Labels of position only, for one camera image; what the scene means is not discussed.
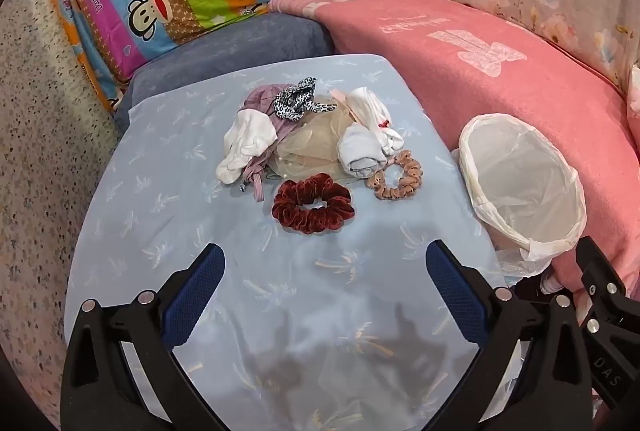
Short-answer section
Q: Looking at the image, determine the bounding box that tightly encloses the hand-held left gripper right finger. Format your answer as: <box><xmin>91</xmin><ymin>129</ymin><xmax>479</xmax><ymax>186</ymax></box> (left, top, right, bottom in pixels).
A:
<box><xmin>425</xmin><ymin>239</ymin><xmax>593</xmax><ymax>431</ymax></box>

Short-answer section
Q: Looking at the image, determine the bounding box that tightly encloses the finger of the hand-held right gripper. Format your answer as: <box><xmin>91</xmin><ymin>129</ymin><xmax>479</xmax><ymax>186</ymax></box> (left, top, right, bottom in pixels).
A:
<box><xmin>574</xmin><ymin>236</ymin><xmax>632</xmax><ymax>337</ymax></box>

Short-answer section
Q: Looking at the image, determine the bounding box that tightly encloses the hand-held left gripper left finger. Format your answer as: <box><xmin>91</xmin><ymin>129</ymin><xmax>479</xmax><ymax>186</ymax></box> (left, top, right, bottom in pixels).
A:
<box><xmin>60</xmin><ymin>243</ymin><xmax>231</xmax><ymax>431</ymax></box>

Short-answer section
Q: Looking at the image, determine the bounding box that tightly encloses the dark red velvet scrunchie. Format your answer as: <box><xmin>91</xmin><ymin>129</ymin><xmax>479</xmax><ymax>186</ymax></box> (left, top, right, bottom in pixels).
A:
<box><xmin>271</xmin><ymin>172</ymin><xmax>356</xmax><ymax>235</ymax></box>

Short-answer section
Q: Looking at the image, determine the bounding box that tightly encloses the white plastic-lined trash bin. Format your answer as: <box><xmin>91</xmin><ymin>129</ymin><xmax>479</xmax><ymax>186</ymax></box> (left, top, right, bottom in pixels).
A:
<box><xmin>452</xmin><ymin>114</ymin><xmax>588</xmax><ymax>279</ymax></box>

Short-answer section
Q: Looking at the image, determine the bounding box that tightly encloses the tan scrunchie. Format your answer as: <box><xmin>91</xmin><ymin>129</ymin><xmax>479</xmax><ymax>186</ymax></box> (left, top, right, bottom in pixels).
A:
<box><xmin>365</xmin><ymin>150</ymin><xmax>423</xmax><ymax>202</ymax></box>

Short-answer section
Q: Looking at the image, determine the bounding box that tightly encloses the white sock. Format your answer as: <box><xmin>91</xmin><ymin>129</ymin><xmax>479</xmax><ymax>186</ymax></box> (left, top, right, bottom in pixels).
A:
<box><xmin>216</xmin><ymin>108</ymin><xmax>278</xmax><ymax>184</ymax></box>
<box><xmin>337</xmin><ymin>122</ymin><xmax>396</xmax><ymax>179</ymax></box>

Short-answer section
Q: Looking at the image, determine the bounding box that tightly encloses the beige tulle mesh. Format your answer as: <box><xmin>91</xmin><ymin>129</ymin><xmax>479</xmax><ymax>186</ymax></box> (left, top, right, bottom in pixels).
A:
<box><xmin>267</xmin><ymin>104</ymin><xmax>351</xmax><ymax>184</ymax></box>

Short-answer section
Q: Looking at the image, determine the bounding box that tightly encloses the white cloth with red tag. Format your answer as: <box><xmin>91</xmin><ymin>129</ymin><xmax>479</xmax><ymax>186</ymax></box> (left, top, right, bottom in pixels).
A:
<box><xmin>347</xmin><ymin>87</ymin><xmax>405</xmax><ymax>157</ymax></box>

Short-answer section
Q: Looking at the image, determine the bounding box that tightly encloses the purple cloth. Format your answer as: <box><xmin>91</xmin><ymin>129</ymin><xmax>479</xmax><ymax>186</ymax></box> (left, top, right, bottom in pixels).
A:
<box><xmin>242</xmin><ymin>84</ymin><xmax>301</xmax><ymax>204</ymax></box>

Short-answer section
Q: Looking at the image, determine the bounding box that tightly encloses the pink cloth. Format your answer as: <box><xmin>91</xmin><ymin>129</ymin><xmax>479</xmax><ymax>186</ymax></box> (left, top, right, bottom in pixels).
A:
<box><xmin>327</xmin><ymin>86</ymin><xmax>366</xmax><ymax>122</ymax></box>

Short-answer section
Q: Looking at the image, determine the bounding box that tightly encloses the light blue palm print tablecloth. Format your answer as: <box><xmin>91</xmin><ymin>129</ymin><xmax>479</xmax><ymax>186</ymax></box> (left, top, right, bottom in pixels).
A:
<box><xmin>64</xmin><ymin>54</ymin><xmax>526</xmax><ymax>431</ymax></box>

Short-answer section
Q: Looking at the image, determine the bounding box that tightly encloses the pink blanket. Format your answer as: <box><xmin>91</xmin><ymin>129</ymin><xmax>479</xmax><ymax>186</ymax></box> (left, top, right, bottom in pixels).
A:
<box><xmin>268</xmin><ymin>0</ymin><xmax>640</xmax><ymax>312</ymax></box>

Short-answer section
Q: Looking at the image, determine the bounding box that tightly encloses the blue-grey cushion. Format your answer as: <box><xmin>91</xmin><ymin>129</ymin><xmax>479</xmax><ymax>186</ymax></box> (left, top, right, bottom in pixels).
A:
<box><xmin>114</xmin><ymin>8</ymin><xmax>335</xmax><ymax>132</ymax></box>

